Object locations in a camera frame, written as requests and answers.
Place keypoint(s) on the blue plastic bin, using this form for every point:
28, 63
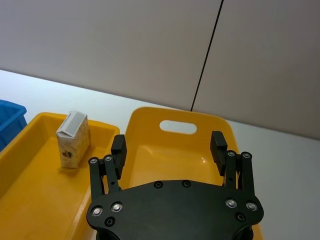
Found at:
10, 120

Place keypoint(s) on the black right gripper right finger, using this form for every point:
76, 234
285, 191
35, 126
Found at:
220, 152

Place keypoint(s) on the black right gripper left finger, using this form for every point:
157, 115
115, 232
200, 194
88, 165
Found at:
119, 152

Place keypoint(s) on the small beige drink carton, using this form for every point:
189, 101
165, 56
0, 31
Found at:
73, 142

